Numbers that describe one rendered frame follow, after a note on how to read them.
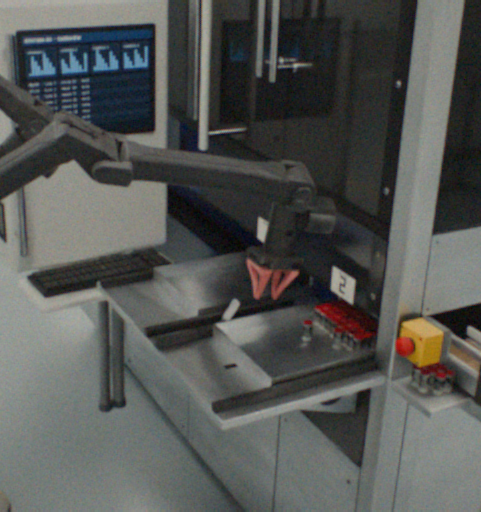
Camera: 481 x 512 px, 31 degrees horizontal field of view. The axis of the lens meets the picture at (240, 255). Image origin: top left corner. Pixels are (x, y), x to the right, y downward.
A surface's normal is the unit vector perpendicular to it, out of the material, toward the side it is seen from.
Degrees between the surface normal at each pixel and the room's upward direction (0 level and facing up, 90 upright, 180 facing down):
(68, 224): 90
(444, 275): 90
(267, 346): 0
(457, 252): 90
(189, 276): 0
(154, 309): 0
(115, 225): 90
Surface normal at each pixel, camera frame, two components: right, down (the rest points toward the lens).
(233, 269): 0.04, -0.91
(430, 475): 0.48, 0.36
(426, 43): -0.87, 0.16
